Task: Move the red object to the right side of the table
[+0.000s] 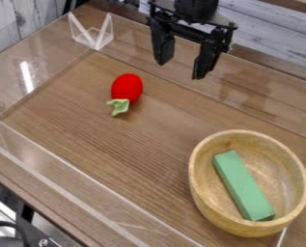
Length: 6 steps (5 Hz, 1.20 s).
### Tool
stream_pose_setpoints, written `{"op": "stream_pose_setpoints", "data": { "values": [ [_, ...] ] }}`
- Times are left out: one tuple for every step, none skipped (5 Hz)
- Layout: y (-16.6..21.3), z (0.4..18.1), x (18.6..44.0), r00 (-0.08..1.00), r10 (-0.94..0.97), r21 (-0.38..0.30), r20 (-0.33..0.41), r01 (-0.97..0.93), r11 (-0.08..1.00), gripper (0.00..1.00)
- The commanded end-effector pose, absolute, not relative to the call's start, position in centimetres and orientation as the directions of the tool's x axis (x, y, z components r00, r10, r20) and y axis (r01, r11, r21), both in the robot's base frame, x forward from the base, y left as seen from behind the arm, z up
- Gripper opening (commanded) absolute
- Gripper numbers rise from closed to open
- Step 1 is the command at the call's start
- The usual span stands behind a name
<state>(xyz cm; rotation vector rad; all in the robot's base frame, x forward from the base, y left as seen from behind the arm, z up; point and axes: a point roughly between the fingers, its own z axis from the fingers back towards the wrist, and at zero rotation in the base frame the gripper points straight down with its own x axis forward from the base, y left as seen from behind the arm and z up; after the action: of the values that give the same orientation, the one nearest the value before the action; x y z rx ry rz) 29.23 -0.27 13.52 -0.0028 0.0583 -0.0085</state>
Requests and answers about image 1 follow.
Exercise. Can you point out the clear acrylic corner bracket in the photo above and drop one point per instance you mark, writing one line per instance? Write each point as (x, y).
(94, 38)

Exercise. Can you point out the green rectangular block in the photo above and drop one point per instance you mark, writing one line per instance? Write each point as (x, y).
(242, 187)

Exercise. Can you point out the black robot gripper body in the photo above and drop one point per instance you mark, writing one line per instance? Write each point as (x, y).
(194, 20)

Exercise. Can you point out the red plush strawberry toy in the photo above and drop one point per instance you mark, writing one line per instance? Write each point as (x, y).
(126, 91)

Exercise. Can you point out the wooden bowl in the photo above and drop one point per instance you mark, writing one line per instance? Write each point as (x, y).
(277, 170)

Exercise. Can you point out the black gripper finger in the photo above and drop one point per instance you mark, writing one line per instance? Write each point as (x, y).
(162, 39)
(206, 59)

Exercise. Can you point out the clear acrylic tray wall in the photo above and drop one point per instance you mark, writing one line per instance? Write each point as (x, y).
(108, 176)

